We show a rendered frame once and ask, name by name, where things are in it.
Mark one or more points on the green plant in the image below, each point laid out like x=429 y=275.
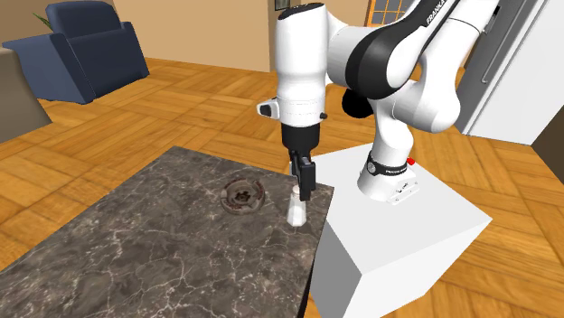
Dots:
x=43 y=21

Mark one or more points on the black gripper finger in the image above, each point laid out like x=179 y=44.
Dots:
x=292 y=160
x=307 y=178

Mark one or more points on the blue armchair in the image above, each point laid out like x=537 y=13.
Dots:
x=88 y=57

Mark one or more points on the dark framed wall picture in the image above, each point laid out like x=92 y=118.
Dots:
x=284 y=3

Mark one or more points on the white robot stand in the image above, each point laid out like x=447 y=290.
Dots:
x=396 y=246

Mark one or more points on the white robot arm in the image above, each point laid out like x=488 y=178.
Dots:
x=299 y=66

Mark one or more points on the beige sofa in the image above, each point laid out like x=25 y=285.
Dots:
x=15 y=101

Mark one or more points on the orange framed window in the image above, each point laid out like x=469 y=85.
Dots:
x=387 y=11

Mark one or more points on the round dark red ashtray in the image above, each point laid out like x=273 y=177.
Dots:
x=243 y=197

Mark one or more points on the dark marble table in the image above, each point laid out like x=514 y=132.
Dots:
x=145 y=260

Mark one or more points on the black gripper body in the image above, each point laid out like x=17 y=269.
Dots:
x=300 y=136

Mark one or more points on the grey refrigerator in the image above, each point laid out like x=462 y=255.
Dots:
x=520 y=75

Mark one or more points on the white salt shaker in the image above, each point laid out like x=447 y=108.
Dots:
x=296 y=213

